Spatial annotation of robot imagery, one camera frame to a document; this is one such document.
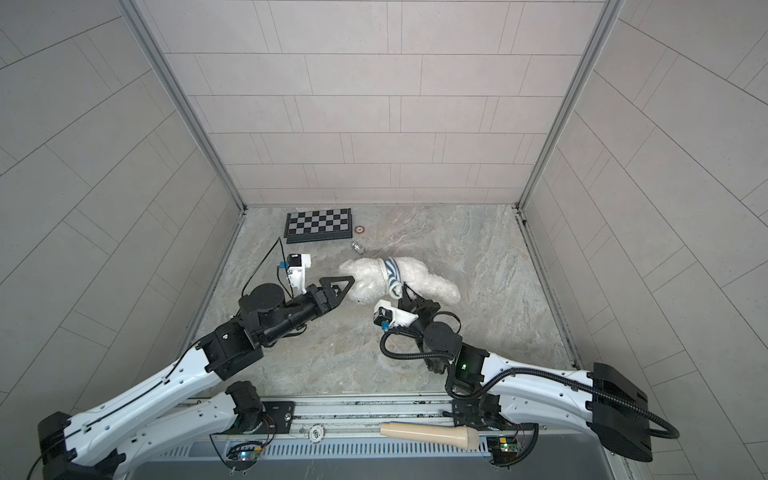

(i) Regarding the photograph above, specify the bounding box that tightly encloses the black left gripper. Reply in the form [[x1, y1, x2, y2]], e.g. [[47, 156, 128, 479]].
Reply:
[[258, 279, 354, 348]]

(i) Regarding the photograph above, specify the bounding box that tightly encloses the blue white striped shirt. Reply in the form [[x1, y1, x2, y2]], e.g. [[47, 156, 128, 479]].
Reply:
[[384, 257, 403, 300]]

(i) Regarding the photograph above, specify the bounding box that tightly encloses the white fluffy teddy bear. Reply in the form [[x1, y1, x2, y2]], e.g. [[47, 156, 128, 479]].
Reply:
[[338, 257, 461, 305]]

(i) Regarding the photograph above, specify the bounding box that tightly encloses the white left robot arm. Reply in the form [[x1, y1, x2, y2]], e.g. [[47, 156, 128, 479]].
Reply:
[[30, 276, 355, 479]]

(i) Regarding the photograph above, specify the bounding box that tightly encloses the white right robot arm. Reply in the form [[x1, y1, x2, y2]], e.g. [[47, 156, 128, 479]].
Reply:
[[374, 297, 653, 464]]

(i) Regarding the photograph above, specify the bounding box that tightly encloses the folded black chess board box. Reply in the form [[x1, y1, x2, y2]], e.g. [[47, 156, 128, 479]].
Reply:
[[284, 208, 354, 244]]

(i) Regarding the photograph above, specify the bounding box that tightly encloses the right green circuit board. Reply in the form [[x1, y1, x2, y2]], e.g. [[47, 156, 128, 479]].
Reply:
[[486, 437, 522, 467]]

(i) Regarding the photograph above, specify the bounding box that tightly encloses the green circuit board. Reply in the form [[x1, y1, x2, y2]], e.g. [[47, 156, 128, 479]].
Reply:
[[227, 441, 265, 463], [486, 437, 522, 467]]

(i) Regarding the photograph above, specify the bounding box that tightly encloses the left green circuit board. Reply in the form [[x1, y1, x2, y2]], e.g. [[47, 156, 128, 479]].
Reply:
[[227, 441, 265, 463]]

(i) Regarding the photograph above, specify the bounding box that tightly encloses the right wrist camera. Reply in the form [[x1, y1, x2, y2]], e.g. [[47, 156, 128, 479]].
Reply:
[[373, 301, 418, 331]]

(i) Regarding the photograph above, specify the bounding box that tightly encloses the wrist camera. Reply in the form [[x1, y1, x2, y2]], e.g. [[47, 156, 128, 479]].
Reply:
[[373, 301, 418, 331], [278, 253, 312, 294]]

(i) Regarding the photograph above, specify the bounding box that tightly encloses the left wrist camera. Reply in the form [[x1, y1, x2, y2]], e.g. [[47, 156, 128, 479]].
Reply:
[[278, 253, 312, 294]]

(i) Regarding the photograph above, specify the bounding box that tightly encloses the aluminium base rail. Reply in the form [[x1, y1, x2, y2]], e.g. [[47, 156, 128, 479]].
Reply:
[[113, 391, 613, 445]]

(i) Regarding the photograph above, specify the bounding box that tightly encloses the beige wooden handle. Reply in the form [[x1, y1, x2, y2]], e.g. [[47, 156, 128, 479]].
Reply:
[[380, 422, 480, 451]]

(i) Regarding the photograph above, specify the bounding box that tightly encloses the black corrugated cable conduit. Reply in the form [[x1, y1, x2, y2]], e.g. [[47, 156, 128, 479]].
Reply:
[[379, 311, 681, 440]]

